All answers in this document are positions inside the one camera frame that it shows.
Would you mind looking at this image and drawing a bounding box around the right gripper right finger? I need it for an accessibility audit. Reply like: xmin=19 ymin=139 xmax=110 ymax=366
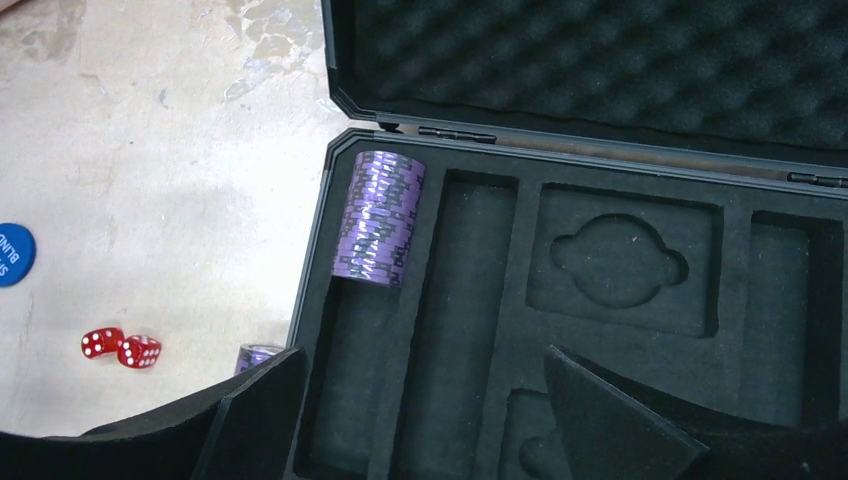
xmin=544 ymin=345 xmax=847 ymax=479

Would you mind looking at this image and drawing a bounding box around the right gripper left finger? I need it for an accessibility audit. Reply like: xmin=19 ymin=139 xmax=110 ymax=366
xmin=1 ymin=348 xmax=308 ymax=479

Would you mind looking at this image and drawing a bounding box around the purple poker chip stack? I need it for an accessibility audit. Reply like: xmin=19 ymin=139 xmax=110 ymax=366
xmin=332 ymin=150 xmax=426 ymax=287

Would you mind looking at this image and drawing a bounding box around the blue small blind button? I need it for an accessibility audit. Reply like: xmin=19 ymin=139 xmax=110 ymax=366
xmin=0 ymin=223 xmax=36 ymax=288

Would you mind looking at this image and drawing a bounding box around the right red die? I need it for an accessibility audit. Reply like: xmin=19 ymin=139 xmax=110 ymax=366
xmin=117 ymin=335 xmax=162 ymax=369

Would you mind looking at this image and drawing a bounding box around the red die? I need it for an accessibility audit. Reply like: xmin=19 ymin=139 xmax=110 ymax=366
xmin=117 ymin=335 xmax=162 ymax=369
xmin=80 ymin=327 xmax=125 ymax=359

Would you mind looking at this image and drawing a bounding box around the left red die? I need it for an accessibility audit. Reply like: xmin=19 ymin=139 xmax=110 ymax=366
xmin=80 ymin=327 xmax=125 ymax=359

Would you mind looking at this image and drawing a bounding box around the black foam-lined carry case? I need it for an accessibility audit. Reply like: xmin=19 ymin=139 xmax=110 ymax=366
xmin=285 ymin=1 xmax=847 ymax=479

